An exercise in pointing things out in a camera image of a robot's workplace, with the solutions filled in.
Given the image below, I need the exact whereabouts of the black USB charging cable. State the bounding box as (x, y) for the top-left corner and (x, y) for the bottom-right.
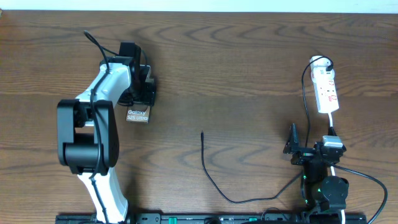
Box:
(200, 55), (335, 205)

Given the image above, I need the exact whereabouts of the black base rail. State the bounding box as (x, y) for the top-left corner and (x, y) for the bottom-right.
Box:
(55, 211), (367, 224)

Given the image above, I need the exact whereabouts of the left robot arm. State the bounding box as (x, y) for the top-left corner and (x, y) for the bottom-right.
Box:
(57, 56), (155, 223)

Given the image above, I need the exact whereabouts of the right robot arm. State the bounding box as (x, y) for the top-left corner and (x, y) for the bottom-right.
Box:
(283, 124), (349, 223)

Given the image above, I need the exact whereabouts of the white power strip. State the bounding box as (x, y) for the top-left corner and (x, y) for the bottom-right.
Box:
(310, 55), (339, 114)

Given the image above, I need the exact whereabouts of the white power strip cord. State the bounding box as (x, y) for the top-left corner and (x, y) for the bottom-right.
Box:
(328, 112), (346, 224)

